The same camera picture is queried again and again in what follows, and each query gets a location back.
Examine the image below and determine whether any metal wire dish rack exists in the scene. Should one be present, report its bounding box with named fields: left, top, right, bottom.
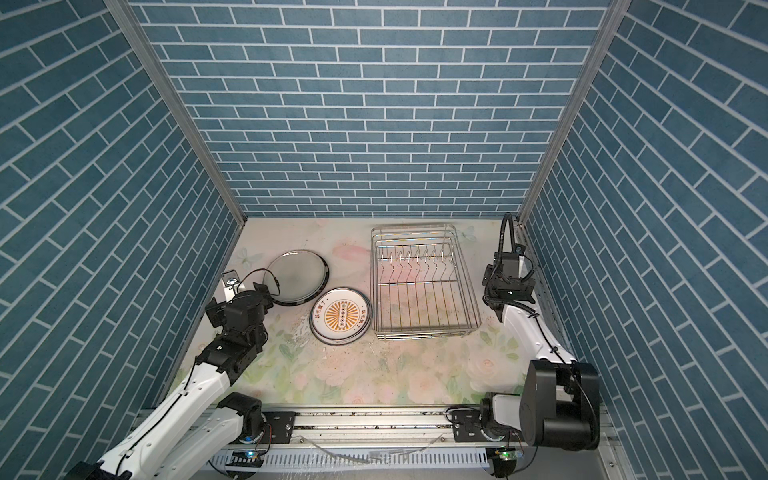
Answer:
left=371, top=223, right=481, bottom=340

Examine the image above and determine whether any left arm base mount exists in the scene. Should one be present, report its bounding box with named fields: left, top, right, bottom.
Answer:
left=230, top=410, right=297, bottom=448

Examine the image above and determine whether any brown patterned plate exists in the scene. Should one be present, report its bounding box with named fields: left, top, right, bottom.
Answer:
left=309, top=287, right=373, bottom=346

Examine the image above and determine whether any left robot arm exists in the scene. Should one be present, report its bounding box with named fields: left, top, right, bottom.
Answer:
left=66, top=283, right=273, bottom=479

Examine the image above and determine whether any black corrugated cable right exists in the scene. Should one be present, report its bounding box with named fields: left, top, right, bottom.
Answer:
left=499, top=212, right=518, bottom=265

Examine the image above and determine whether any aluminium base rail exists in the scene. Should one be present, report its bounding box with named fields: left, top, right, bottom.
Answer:
left=119, top=404, right=625, bottom=475

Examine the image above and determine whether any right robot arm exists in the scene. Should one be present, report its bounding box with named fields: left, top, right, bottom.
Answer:
left=480, top=252, right=600, bottom=451

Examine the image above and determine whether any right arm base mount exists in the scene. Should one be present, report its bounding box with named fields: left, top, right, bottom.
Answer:
left=444, top=405, right=523, bottom=444

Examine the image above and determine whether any plain white deep plate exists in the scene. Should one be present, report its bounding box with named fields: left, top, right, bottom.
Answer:
left=263, top=249, right=330, bottom=307

